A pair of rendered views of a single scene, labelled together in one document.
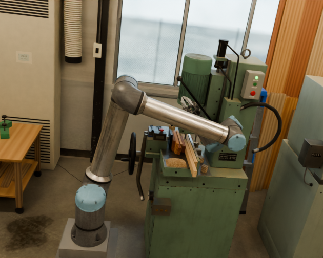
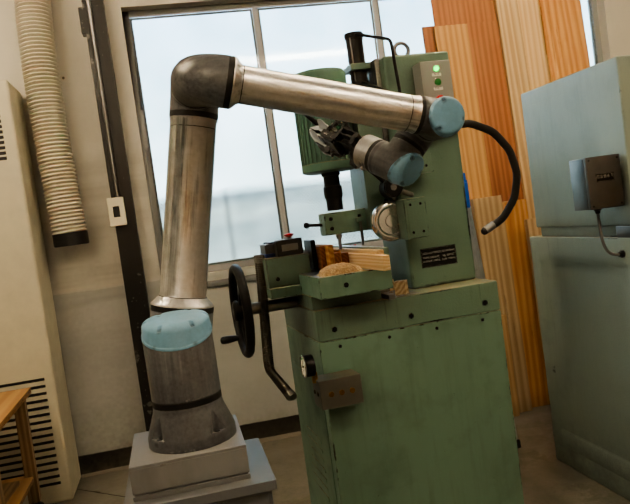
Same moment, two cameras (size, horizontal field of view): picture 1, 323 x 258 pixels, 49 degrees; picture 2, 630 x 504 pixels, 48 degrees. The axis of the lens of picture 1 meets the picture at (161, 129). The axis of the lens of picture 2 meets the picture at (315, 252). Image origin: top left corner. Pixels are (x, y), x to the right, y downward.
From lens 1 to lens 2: 0.90 m
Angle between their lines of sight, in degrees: 22
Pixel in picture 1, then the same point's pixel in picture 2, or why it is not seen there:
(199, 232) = (439, 443)
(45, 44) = (9, 212)
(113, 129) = (189, 175)
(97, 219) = (205, 370)
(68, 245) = (150, 460)
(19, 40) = not seen: outside the picture
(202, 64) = (329, 75)
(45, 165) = (51, 491)
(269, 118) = (488, 250)
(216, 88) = not seen: hidden behind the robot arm
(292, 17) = (456, 63)
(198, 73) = not seen: hidden behind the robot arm
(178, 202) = (373, 376)
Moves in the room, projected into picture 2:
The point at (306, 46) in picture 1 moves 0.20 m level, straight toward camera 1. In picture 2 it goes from (501, 108) to (501, 103)
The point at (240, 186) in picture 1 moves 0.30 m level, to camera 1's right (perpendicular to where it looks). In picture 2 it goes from (487, 301) to (582, 287)
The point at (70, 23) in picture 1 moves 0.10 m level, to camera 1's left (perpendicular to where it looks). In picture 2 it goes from (52, 165) to (29, 168)
